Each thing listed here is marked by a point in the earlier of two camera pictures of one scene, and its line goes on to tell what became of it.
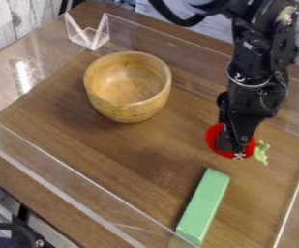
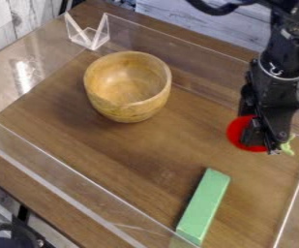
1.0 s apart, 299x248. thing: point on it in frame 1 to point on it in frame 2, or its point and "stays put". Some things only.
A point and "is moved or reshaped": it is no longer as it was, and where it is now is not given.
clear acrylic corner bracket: (89, 38) stays put
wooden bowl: (127, 85) stays put
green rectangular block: (202, 208) stays put
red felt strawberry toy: (210, 136) is moved or reshaped
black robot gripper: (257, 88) to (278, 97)
